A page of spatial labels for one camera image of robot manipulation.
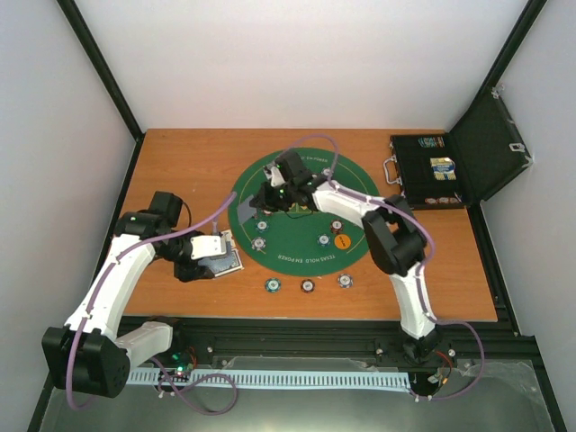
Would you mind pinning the teal chips in case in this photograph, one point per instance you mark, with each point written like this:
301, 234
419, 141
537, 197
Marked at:
431, 142

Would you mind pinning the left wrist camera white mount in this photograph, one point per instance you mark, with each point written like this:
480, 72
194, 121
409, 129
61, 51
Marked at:
207, 246

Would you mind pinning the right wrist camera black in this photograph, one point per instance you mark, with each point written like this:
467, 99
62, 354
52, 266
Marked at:
288, 167

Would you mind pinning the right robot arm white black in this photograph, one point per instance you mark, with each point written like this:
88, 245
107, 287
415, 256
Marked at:
395, 239

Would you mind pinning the card deck in case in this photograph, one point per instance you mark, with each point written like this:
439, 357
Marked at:
443, 168

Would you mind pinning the blue playing card deck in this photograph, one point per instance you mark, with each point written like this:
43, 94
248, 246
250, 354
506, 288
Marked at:
232, 270

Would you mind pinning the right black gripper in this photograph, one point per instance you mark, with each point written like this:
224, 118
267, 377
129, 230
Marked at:
263, 198

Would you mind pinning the orange big blind button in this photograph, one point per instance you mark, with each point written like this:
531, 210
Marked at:
342, 241

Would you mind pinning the black poker case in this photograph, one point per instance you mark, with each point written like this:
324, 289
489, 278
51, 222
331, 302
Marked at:
485, 145

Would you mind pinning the black aluminium frame rail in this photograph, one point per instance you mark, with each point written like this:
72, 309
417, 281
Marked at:
378, 343

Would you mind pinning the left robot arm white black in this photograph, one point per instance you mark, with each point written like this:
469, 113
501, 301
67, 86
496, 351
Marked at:
86, 355

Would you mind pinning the white poker chip stack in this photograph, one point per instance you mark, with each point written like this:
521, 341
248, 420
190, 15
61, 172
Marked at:
345, 280

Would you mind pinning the red chips in case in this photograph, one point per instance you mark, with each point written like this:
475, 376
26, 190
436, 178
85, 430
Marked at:
443, 201

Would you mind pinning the round green poker mat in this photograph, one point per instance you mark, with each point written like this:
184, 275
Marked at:
291, 241

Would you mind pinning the green controller board with LEDs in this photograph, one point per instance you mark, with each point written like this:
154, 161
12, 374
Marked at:
185, 361

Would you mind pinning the grey card box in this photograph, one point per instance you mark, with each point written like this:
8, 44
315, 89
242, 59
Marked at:
219, 264

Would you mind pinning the red poker chip stack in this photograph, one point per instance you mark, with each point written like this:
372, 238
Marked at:
307, 286

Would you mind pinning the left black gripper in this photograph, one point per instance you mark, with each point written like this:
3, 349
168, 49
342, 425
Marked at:
192, 272

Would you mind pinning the light blue cable duct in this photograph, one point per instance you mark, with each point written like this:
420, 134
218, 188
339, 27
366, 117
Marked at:
296, 380

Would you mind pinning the teal poker chip stack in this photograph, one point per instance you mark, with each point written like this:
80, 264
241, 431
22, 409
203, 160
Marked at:
273, 285

